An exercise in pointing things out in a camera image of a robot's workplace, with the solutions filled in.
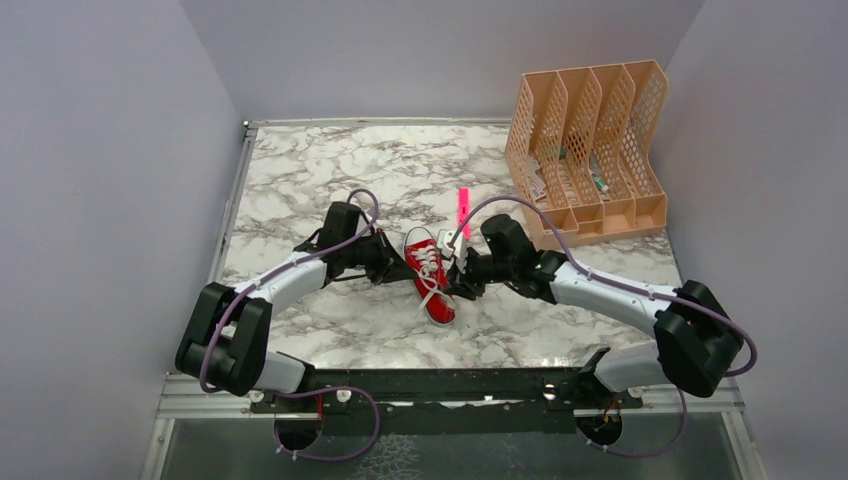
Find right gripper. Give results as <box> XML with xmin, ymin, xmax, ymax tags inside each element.
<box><xmin>443</xmin><ymin>246</ymin><xmax>516</xmax><ymax>300</ymax></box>

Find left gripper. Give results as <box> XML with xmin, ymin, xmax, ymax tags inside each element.
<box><xmin>343</xmin><ymin>227</ymin><xmax>419</xmax><ymax>284</ymax></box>

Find white shoelace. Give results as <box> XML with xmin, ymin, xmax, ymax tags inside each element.
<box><xmin>409</xmin><ymin>245</ymin><xmax>458</xmax><ymax>318</ymax></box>

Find red canvas sneaker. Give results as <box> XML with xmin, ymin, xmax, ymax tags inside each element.
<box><xmin>403</xmin><ymin>227</ymin><xmax>458</xmax><ymax>327</ymax></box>

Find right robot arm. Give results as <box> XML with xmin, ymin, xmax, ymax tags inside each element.
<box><xmin>447</xmin><ymin>214</ymin><xmax>743</xmax><ymax>407</ymax></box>

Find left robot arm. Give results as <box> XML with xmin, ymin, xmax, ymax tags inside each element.
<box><xmin>175</xmin><ymin>202</ymin><xmax>415</xmax><ymax>411</ymax></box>

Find pink highlighter marker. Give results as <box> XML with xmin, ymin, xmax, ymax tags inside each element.
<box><xmin>457</xmin><ymin>187</ymin><xmax>471</xmax><ymax>240</ymax></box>

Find peach plastic file organizer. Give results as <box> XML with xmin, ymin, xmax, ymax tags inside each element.
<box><xmin>505</xmin><ymin>60</ymin><xmax>669</xmax><ymax>249</ymax></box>

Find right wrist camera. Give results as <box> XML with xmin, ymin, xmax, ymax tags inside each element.
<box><xmin>437</xmin><ymin>229</ymin><xmax>467</xmax><ymax>261</ymax></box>

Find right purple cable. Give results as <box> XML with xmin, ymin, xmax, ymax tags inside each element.
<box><xmin>450</xmin><ymin>195</ymin><xmax>759</xmax><ymax>460</ymax></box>

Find purple cable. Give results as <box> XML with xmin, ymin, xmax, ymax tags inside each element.
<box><xmin>450</xmin><ymin>195</ymin><xmax>759</xmax><ymax>460</ymax></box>
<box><xmin>199</xmin><ymin>188</ymin><xmax>382</xmax><ymax>463</ymax></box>

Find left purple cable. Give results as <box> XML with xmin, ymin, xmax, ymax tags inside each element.
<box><xmin>199</xmin><ymin>188</ymin><xmax>382</xmax><ymax>463</ymax></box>

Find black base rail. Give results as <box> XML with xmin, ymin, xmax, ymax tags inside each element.
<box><xmin>250</xmin><ymin>367</ymin><xmax>643</xmax><ymax>436</ymax></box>

